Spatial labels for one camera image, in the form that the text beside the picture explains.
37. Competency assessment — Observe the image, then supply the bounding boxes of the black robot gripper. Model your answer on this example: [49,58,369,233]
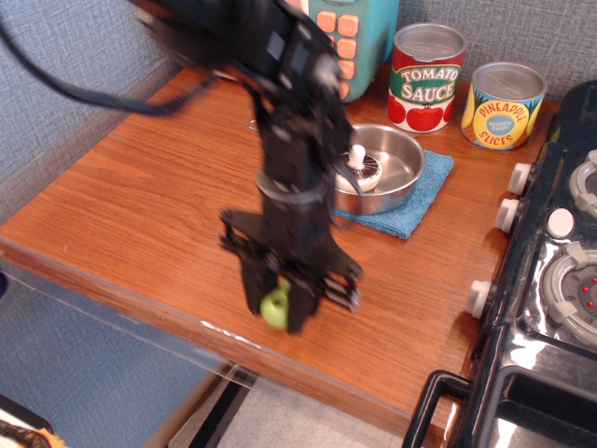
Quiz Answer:
[219,171,362,333]

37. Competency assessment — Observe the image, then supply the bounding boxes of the green handled grey spatula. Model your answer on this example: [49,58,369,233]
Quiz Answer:
[259,277,291,330]

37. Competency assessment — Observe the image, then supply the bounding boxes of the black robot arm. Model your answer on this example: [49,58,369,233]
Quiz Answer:
[138,1,362,333]

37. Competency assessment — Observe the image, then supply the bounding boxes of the silver metal pot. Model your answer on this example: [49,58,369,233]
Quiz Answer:
[246,119,427,216]

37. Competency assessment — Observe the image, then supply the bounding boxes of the blue cloth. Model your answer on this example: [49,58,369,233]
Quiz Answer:
[335,150,454,239]

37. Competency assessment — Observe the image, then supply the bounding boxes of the white toy mushroom slice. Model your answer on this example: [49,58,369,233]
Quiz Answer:
[336,145,382,193]

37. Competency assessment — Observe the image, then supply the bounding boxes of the black toy stove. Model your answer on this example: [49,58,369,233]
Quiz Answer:
[403,81,596,447]

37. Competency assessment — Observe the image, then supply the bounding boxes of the teal toy microwave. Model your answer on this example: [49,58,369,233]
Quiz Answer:
[287,0,400,103]

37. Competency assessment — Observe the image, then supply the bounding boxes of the tomato sauce can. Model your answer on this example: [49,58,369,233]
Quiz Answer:
[386,22,467,133]

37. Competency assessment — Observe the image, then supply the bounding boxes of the pineapple slices can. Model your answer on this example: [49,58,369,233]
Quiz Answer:
[461,62,548,151]

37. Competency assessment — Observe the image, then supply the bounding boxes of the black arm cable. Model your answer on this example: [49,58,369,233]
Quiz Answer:
[0,16,215,118]

